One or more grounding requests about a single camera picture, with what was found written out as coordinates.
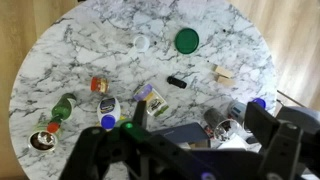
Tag white bottle with blue cap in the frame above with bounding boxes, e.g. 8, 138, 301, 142
96, 95, 122, 131

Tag small red item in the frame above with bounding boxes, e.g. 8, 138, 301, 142
203, 124, 214, 138

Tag green bottle with red cap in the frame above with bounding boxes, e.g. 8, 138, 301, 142
46, 93, 78, 134

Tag white paper piece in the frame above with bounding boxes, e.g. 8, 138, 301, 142
219, 133, 249, 152

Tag green round plastic lid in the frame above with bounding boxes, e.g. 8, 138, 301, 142
174, 27, 200, 55

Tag light wooden block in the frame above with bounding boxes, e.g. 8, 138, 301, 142
213, 64, 234, 79
214, 74, 236, 88

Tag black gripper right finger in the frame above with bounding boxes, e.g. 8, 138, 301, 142
244, 101, 320, 180

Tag white measuring scoop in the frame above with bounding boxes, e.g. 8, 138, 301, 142
126, 34, 151, 60

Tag fruit pouch with purple cap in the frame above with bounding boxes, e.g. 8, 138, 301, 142
133, 83, 169, 118

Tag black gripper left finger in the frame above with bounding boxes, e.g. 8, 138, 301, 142
59, 99, 214, 180

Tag black toy car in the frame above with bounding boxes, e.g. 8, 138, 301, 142
166, 75, 188, 89

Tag small jar with orange lid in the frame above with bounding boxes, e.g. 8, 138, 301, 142
90, 76, 110, 94

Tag dark blue box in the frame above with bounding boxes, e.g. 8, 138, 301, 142
149, 122, 211, 145

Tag striped bottle with blue cap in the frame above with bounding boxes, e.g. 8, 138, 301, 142
228, 97, 268, 123

